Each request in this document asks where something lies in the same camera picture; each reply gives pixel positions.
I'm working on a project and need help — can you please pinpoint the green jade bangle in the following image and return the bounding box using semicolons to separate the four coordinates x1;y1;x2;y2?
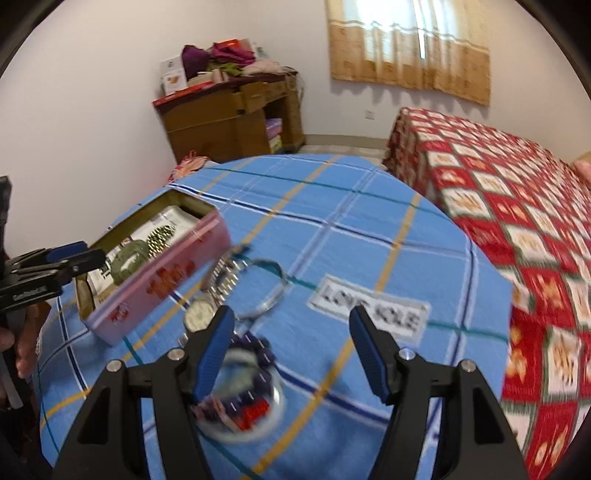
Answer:
110;240;150;286

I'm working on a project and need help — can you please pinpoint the silver wristwatch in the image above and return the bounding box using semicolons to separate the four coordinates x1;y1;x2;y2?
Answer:
183;255;249;334

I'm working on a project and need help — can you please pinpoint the dark purple bead bracelet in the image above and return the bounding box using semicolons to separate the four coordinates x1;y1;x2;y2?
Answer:
191;331;288;444

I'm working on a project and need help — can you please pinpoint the left hand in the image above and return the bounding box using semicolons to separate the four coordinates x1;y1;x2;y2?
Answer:
0;301;52;402

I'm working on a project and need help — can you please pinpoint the pink metal tin box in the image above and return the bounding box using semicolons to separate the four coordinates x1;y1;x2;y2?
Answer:
75;188;230;345

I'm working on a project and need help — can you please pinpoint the pile of clothes on floor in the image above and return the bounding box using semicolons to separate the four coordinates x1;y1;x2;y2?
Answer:
166;150;209;184

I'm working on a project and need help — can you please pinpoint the flat red box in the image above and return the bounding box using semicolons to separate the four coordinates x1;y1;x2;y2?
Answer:
152;82;214;107

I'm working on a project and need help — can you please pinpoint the white product box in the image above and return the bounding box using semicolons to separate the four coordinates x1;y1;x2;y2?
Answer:
160;56;187;95

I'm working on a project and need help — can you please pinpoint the brown wooden desk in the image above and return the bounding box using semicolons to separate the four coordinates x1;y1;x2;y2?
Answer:
154;71;305;163

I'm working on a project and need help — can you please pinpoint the blue plaid tablecloth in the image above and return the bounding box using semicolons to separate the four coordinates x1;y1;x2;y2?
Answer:
34;154;514;480

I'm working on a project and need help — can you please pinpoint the red patterned bedspread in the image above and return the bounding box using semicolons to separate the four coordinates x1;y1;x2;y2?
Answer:
384;108;590;479

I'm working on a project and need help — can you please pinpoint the clothes heap on desk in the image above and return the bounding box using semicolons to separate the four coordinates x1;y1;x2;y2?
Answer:
180;40;291;79

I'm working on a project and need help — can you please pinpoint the beige window curtain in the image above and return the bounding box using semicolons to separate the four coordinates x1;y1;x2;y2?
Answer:
325;0;491;107

